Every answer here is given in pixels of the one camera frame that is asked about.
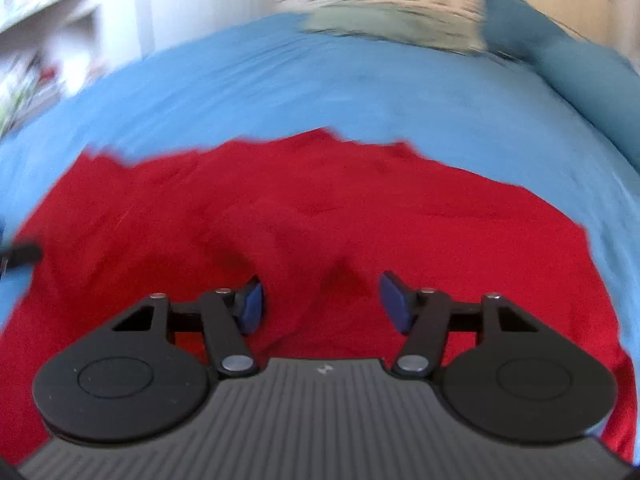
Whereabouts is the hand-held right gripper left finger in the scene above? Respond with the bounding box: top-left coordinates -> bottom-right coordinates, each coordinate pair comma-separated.
111,275 -> 264,377

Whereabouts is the white shelf unit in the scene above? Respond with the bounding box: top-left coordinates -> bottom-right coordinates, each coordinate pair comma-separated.
0,0 -> 151,131

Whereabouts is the red shirt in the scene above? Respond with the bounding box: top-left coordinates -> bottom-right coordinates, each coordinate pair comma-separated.
0,129 -> 637,466

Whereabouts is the blue bed sheet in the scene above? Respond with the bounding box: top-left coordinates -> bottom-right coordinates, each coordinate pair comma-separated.
0,12 -> 640,331

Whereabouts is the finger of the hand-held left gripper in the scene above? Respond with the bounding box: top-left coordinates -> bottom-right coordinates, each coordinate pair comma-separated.
0,242 -> 43,271

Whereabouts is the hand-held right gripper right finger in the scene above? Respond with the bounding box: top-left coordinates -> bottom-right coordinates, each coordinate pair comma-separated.
379,270 -> 541,378

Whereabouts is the blue pillow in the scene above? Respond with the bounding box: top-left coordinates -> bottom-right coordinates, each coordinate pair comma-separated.
481,0 -> 640,171

